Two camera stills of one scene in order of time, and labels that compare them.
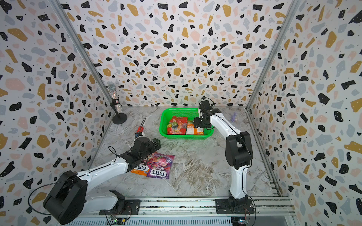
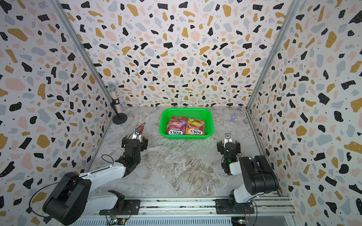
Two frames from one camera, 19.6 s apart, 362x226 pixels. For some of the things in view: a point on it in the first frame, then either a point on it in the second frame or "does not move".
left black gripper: (157, 145) → (143, 145)
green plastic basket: (166, 113) does not move
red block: (140, 129) does not move
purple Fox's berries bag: (160, 165) → (177, 125)
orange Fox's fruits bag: (143, 168) → (195, 127)
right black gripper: (196, 119) → (220, 147)
